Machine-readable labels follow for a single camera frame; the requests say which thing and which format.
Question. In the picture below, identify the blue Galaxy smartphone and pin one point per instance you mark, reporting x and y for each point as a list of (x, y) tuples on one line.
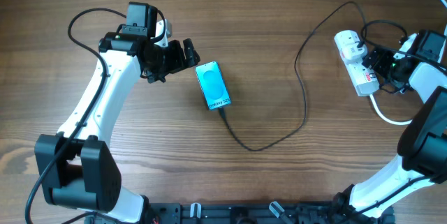
[(212, 85)]

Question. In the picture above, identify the white power strip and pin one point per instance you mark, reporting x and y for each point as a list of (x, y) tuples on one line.
[(363, 79)]

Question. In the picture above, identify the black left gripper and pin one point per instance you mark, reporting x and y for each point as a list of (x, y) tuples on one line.
[(177, 61)]

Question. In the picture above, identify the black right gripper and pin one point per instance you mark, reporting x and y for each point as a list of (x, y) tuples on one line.
[(379, 65)]

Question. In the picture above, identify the white USB charger adapter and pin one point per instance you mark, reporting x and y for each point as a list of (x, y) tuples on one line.
[(351, 53)]

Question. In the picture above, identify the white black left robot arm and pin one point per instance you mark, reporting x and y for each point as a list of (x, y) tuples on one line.
[(76, 168)]

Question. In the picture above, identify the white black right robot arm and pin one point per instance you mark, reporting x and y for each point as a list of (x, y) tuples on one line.
[(421, 151)]

